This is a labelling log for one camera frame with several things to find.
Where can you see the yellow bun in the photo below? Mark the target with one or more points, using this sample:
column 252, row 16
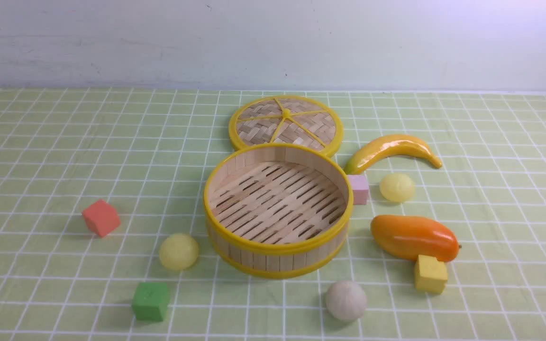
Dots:
column 397, row 187
column 179, row 251

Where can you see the white bun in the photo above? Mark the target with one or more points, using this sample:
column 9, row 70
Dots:
column 345, row 301

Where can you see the bamboo steamer tray yellow rim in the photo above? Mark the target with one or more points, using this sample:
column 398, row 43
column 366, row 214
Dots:
column 277, row 211

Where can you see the woven bamboo steamer lid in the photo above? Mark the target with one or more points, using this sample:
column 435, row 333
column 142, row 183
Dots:
column 286, row 119

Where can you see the pink cube block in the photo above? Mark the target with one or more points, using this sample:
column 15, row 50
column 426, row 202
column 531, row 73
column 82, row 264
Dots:
column 360, row 188

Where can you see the yellow toy banana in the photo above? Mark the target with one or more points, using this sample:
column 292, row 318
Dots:
column 390, row 146

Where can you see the orange toy mango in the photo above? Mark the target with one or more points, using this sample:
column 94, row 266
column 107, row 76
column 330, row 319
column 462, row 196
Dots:
column 407, row 237

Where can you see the green cube block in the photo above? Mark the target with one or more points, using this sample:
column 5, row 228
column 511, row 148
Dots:
column 150, row 301

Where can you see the red cube block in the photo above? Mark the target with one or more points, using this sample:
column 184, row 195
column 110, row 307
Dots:
column 101, row 218

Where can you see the yellow cube block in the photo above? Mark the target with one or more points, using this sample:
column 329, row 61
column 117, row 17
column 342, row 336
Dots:
column 430, row 275

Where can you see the green checkered tablecloth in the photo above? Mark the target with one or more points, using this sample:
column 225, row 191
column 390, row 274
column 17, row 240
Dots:
column 147, row 152

